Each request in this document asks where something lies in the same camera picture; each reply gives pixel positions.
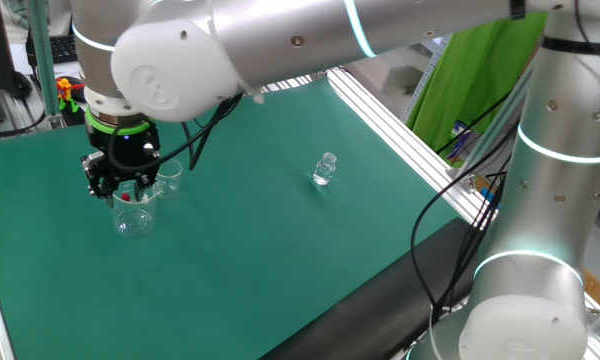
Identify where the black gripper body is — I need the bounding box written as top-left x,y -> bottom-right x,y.
87,122 -> 162,176

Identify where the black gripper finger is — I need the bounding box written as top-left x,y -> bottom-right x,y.
81,152 -> 117,200
132,169 -> 160,200

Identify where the small glass beaker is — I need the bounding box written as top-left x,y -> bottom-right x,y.
155,158 -> 184,200

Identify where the large glass beaker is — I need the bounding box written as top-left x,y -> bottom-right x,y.
110,183 -> 161,238

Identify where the black computer mouse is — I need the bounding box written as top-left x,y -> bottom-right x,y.
68,75 -> 89,104

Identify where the red yellow toy robot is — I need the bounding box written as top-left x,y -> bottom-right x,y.
55,77 -> 86,114

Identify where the black computer keyboard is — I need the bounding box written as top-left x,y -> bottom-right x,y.
25,34 -> 79,65

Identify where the green table mat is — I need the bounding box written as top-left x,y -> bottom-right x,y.
0,77 -> 461,360

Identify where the small clear glass bottle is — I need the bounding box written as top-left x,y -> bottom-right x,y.
312,151 -> 338,187

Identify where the black table mat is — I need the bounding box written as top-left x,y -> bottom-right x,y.
259,217 -> 499,360

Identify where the grey metal shelf rack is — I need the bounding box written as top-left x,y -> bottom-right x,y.
402,32 -> 454,124

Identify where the blue white packet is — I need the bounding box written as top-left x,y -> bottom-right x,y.
449,119 -> 474,161

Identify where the bright green cloth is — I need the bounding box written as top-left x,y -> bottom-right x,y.
406,12 -> 549,156

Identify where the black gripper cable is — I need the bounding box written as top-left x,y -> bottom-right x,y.
107,92 -> 245,174

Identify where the aluminium frame post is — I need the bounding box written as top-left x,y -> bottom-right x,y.
459,67 -> 536,176
27,0 -> 65,130

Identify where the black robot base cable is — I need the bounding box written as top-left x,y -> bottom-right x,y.
410,124 -> 519,321

